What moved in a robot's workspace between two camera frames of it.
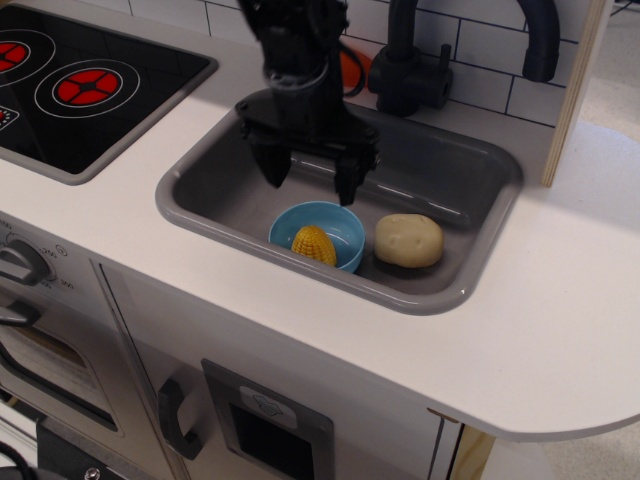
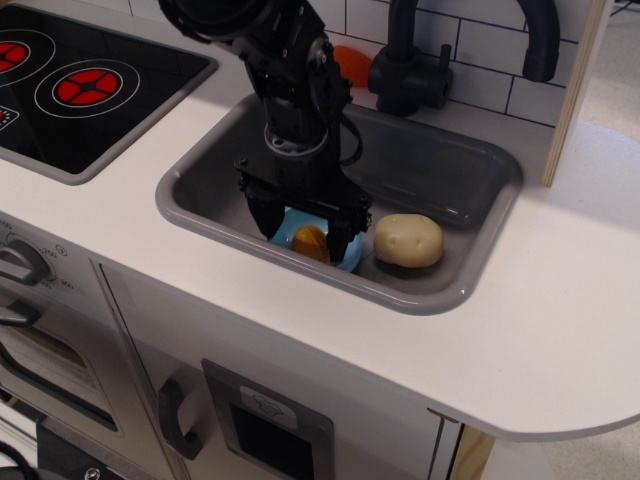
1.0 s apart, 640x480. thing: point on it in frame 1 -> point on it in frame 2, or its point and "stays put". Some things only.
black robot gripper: (311, 117) -> (311, 177)
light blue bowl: (343, 228) stays put
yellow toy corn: (313, 241) stays put
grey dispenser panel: (271, 437) stays put
